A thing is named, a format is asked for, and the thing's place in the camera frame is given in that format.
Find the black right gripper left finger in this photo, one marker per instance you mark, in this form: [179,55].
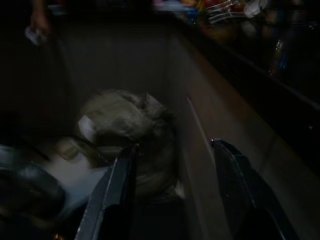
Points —
[110,200]

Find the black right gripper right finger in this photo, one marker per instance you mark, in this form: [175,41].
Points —
[245,200]

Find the white paper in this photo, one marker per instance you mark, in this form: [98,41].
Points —
[33,37]

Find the olive green cloth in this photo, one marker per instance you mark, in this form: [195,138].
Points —
[130,120]

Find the brown wooden drawer front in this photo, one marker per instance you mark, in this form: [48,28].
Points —
[237,140]

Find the person's bare hand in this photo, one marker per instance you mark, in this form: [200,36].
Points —
[41,22]

